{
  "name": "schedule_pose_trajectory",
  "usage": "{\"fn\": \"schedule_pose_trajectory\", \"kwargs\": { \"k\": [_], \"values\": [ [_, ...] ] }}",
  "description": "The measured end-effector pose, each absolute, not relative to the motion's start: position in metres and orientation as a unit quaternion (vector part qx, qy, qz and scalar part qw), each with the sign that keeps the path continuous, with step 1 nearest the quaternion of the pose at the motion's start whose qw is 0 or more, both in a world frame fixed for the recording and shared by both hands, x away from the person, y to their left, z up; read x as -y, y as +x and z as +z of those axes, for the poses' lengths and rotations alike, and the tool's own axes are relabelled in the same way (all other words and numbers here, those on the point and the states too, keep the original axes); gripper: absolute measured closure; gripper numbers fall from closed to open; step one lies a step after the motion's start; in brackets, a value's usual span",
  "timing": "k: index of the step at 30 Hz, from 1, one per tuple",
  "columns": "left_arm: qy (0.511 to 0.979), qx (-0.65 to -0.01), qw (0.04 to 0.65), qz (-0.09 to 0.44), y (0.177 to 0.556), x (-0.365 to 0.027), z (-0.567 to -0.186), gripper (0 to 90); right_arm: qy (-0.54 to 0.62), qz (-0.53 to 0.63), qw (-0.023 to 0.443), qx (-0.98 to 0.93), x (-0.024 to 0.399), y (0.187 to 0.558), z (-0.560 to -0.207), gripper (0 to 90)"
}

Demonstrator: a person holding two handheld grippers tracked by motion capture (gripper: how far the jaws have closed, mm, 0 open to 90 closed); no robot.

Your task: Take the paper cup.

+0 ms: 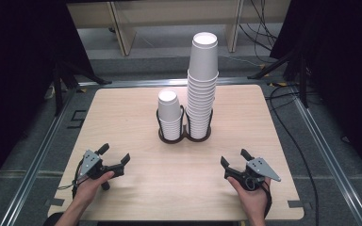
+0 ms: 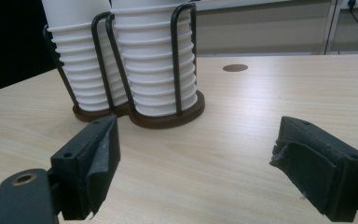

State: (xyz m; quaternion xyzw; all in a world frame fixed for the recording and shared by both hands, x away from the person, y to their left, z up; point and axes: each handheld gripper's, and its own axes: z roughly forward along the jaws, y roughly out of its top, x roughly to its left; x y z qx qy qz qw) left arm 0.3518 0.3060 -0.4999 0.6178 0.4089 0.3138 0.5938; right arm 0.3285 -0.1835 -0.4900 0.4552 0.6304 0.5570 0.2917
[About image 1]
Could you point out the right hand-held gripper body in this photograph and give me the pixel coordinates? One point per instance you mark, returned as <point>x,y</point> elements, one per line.
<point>259,166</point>

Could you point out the person's right hand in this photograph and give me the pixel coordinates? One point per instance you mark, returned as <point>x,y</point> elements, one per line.
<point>254,201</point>

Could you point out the black stool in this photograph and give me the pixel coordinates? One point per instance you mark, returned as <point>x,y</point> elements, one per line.
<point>52,219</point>

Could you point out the black metal stand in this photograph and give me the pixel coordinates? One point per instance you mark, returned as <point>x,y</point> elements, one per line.
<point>301,72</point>
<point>58,88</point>

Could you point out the black double cup holder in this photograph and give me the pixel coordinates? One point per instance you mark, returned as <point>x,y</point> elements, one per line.
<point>185,136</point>

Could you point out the person's left hand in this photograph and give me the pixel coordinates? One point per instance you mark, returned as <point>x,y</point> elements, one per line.
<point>89,190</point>

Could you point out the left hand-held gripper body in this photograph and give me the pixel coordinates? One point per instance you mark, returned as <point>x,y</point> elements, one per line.
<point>89,163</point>

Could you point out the aluminium floor rail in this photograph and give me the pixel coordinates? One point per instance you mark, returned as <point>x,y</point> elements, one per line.
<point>41,157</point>
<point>330,157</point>
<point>169,82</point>

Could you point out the tall stack of white paper cups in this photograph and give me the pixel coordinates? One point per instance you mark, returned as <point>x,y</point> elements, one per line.
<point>202,78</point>

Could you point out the beige wooden bench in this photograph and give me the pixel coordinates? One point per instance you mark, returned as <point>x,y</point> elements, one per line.
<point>176,12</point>

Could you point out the short stack of white paper cups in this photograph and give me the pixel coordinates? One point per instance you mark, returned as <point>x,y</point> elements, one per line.
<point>169,109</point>

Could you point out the black curtain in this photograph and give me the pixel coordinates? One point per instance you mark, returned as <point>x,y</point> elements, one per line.
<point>345,72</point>
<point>15,78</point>

